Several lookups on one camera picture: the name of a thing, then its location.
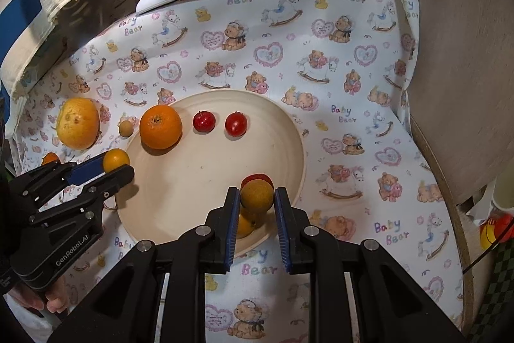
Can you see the small orange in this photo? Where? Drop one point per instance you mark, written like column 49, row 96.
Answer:
column 50, row 158

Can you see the red cherry tomato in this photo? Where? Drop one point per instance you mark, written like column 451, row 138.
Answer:
column 236, row 124

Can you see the yellow cherry tomato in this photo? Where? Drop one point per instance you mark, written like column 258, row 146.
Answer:
column 246, row 225
column 115, row 158

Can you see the red yellow toy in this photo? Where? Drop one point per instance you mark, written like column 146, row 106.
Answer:
column 493, row 228

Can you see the large orange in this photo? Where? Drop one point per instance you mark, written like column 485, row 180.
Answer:
column 160, row 127

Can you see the large yellow apple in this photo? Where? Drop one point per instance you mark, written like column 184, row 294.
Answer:
column 78, row 123

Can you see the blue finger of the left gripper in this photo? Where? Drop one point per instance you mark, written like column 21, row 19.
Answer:
column 93, row 194
column 86, row 171

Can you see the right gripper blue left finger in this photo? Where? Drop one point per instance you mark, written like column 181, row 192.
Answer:
column 157, row 292

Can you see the wooden headboard panel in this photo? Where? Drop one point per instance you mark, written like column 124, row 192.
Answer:
column 461, row 95

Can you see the cream round plate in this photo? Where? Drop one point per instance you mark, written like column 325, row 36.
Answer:
column 174, row 190

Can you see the white cup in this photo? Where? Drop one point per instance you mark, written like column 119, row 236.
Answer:
column 504, row 190

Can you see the small red apple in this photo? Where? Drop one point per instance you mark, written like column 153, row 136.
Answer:
column 204, row 122
column 257, row 181

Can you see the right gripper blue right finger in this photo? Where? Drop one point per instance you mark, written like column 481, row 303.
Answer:
column 356, row 290

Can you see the person left hand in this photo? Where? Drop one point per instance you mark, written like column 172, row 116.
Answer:
column 56, row 298

